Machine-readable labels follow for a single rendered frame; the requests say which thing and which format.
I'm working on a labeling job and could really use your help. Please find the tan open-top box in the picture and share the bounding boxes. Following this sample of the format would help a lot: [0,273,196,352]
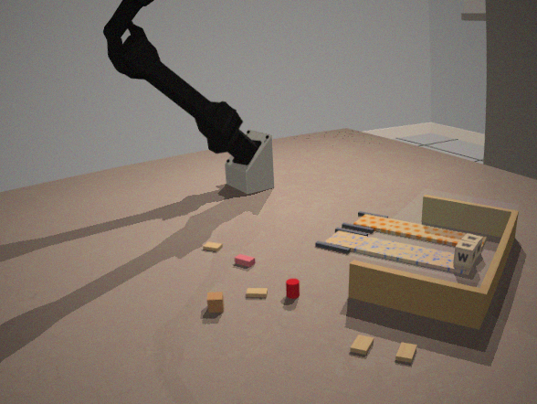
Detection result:
[349,189,519,330]

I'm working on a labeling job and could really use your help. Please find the orange-brown cube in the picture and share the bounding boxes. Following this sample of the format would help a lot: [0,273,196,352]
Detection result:
[206,292,225,313]

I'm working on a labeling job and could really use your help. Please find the pink rectangular block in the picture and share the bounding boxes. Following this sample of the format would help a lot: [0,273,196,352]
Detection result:
[234,254,255,267]

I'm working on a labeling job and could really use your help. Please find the red cylinder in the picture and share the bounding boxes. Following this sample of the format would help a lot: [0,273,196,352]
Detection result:
[287,279,300,298]

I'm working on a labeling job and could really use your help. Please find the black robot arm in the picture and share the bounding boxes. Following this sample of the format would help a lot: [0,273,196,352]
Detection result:
[103,0,262,165]

